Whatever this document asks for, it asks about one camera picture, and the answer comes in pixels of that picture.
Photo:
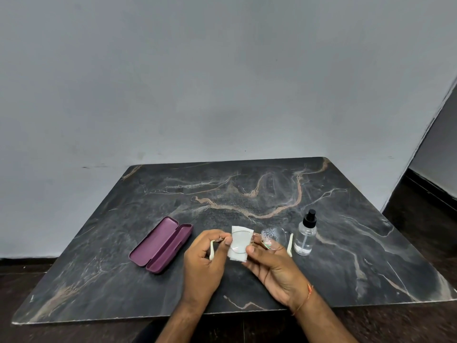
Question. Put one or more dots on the clear spray bottle black cap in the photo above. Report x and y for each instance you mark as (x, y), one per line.
(305, 239)

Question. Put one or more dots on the maroon glasses case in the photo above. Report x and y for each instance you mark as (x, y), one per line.
(157, 242)

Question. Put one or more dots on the black skirting board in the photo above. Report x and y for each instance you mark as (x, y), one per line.
(25, 261)
(432, 185)

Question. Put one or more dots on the person's right hand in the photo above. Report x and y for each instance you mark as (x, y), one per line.
(282, 278)

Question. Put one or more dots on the person's black trousers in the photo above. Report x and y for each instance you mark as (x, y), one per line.
(146, 337)

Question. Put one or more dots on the person's left hand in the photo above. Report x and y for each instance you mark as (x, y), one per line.
(203, 271)

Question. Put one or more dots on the white cleaning cloth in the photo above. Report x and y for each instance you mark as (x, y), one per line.
(239, 239)

